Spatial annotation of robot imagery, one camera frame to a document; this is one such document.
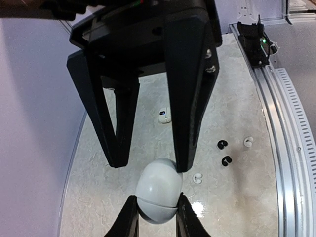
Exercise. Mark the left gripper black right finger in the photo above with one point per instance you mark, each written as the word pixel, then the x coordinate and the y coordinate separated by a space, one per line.
pixel 187 223

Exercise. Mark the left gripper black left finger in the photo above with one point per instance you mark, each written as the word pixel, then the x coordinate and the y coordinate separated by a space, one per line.
pixel 127 222

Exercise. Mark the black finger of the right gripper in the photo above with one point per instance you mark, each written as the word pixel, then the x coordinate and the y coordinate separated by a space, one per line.
pixel 108 118

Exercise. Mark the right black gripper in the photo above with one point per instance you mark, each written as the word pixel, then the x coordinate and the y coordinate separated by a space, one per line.
pixel 148 37

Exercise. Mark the white oval charging case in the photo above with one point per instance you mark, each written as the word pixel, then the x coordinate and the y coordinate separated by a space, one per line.
pixel 158 191

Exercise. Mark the white square charging case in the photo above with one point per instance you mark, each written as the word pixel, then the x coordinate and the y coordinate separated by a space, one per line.
pixel 164 115

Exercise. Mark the white earbud front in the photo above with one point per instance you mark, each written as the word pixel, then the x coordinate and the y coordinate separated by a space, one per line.
pixel 248 141

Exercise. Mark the black earbud left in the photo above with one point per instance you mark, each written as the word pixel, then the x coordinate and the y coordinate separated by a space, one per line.
pixel 226 161

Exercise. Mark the black earbud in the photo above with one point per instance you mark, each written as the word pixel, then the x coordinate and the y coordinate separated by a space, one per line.
pixel 222 144
pixel 226 161

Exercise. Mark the black earbud right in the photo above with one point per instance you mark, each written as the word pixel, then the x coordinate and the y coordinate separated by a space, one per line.
pixel 222 144

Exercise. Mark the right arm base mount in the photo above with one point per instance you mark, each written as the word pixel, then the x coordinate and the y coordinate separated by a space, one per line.
pixel 256 43

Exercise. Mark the aluminium front rail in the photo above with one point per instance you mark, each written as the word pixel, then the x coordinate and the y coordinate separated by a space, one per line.
pixel 287 91

